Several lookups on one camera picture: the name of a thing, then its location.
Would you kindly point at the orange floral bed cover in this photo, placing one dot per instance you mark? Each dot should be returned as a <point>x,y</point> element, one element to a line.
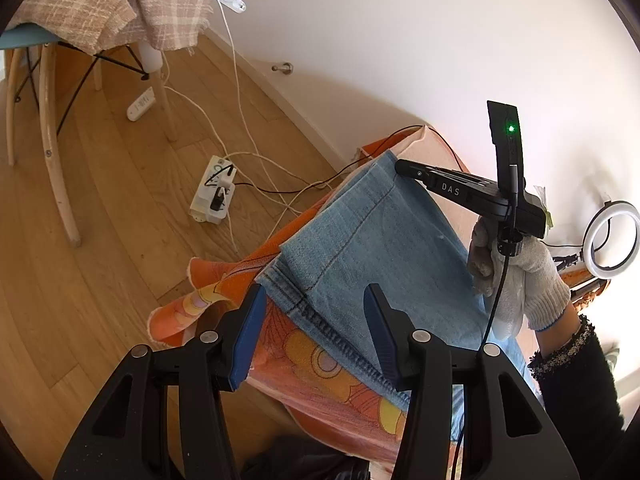
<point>218,287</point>

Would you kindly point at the white ring light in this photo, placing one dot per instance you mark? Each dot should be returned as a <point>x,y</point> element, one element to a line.
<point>601,258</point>

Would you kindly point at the metal door stopper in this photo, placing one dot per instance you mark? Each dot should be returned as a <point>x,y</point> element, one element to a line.
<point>285,68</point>

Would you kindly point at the white power strip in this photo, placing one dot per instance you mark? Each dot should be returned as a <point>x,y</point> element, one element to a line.
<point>212,199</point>

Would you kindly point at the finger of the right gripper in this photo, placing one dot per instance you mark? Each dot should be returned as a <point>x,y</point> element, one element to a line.
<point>442,180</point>

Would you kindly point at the black sleeved right forearm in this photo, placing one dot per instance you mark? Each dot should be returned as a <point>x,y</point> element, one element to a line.
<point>579,395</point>

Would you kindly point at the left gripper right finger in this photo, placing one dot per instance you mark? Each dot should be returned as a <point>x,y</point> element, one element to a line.
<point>471,413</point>

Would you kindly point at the white gloved right hand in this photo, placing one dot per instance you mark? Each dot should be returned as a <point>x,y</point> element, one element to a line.
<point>524,288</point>

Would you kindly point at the light blue denim jeans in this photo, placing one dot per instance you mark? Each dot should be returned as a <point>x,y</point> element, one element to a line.
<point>385,229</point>

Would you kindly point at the light blue chair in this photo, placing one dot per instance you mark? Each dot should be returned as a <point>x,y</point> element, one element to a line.
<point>36,46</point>

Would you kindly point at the white inline switch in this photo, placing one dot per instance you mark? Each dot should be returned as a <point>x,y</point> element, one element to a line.
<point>141,105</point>

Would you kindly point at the pink plaid cloth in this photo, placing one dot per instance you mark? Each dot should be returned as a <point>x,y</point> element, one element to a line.
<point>95,25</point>

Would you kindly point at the black camera box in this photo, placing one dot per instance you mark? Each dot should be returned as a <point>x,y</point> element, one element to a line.
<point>506,136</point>

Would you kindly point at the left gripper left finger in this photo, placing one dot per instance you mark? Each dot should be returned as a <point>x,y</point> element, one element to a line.
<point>159,414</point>

